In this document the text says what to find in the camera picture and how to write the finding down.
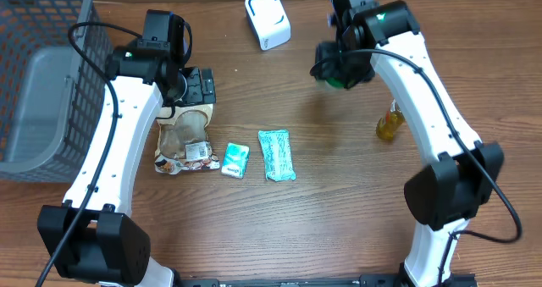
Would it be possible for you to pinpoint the green lid seasoning jar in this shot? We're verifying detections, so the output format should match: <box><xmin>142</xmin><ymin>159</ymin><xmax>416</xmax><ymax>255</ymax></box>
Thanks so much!
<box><xmin>321</xmin><ymin>77</ymin><xmax>345</xmax><ymax>90</ymax></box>

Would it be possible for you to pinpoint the brown white snack bag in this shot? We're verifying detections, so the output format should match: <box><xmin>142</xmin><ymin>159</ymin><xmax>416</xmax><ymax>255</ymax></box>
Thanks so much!
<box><xmin>154</xmin><ymin>104</ymin><xmax>220</xmax><ymax>175</ymax></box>

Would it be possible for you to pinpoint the yellow dish soap bottle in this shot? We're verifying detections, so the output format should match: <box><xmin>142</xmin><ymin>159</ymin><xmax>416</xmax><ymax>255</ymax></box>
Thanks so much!
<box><xmin>376</xmin><ymin>100</ymin><xmax>405</xmax><ymax>141</ymax></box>

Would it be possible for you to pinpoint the teal white tissue packet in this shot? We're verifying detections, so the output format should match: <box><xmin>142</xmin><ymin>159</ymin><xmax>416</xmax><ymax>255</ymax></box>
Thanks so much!
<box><xmin>221</xmin><ymin>142</ymin><xmax>250</xmax><ymax>179</ymax></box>

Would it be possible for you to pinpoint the teal tissue pack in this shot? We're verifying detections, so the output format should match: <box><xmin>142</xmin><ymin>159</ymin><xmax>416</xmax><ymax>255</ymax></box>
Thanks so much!
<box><xmin>258</xmin><ymin>130</ymin><xmax>296</xmax><ymax>182</ymax></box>

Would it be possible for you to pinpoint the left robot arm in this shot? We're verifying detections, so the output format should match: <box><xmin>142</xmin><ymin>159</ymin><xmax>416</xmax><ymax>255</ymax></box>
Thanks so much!
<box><xmin>37</xmin><ymin>10</ymin><xmax>216</xmax><ymax>286</ymax></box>

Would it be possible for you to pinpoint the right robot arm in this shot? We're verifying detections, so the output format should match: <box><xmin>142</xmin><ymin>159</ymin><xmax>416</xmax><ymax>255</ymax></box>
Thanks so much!
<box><xmin>311</xmin><ymin>0</ymin><xmax>504</xmax><ymax>286</ymax></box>

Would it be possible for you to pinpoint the white barcode scanner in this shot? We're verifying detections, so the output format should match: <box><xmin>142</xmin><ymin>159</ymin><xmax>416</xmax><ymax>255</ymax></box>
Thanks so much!
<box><xmin>244</xmin><ymin>0</ymin><xmax>291</xmax><ymax>51</ymax></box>

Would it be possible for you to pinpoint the grey plastic shopping basket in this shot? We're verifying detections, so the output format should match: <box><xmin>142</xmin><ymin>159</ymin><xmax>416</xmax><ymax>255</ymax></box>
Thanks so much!
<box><xmin>1</xmin><ymin>0</ymin><xmax>112</xmax><ymax>182</ymax></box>

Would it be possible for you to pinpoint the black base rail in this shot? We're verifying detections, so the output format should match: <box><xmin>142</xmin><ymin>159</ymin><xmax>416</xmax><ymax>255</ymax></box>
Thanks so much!
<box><xmin>175</xmin><ymin>272</ymin><xmax>479</xmax><ymax>287</ymax></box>

